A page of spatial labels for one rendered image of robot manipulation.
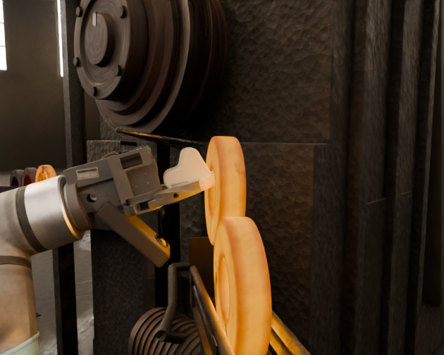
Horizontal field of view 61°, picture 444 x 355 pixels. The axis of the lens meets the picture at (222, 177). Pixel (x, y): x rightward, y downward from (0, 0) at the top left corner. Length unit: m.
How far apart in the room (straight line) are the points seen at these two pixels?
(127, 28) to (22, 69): 10.66
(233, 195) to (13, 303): 0.28
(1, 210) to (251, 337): 0.33
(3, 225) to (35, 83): 11.07
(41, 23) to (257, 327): 11.72
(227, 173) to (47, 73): 11.31
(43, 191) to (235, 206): 0.24
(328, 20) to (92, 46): 0.54
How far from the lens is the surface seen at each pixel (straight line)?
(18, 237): 0.52
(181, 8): 0.88
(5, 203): 0.53
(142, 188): 0.50
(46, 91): 11.63
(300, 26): 0.84
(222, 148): 0.48
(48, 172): 1.62
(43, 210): 0.50
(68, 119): 7.96
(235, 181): 0.46
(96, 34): 0.99
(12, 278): 0.51
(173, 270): 0.83
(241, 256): 0.36
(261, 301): 0.36
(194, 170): 0.50
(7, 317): 0.48
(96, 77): 1.01
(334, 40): 0.80
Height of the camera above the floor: 0.88
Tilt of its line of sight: 6 degrees down
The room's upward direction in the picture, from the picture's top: straight up
